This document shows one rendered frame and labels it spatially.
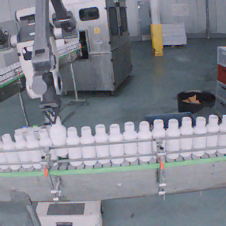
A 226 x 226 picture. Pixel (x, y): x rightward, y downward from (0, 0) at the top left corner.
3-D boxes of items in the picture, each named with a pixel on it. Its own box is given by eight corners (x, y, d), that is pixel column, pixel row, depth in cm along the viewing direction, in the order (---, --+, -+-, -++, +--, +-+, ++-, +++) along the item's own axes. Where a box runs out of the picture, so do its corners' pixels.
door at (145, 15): (140, 41, 1178) (137, 1, 1080) (140, 40, 1186) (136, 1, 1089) (159, 39, 1166) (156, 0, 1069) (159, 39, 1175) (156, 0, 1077)
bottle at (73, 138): (67, 163, 104) (61, 129, 96) (77, 157, 108) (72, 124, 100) (75, 168, 100) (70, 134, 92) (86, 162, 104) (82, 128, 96)
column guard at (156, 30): (153, 56, 783) (150, 24, 732) (151, 54, 818) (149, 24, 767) (164, 55, 779) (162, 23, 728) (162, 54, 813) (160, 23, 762)
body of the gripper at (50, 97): (61, 98, 97) (58, 80, 94) (56, 107, 88) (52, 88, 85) (46, 99, 98) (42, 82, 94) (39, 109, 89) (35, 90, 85)
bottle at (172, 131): (180, 159, 96) (182, 123, 88) (166, 160, 97) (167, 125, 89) (177, 151, 101) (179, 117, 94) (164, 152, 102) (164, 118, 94)
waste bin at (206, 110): (180, 157, 262) (182, 105, 232) (171, 138, 302) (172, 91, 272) (216, 153, 257) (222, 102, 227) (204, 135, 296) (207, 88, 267)
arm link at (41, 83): (55, 53, 85) (33, 56, 86) (46, 58, 75) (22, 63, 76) (60, 83, 91) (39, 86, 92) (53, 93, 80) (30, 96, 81)
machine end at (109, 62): (87, 75, 638) (76, 1, 545) (134, 75, 588) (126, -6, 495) (58, 97, 510) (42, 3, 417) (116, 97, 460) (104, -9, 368)
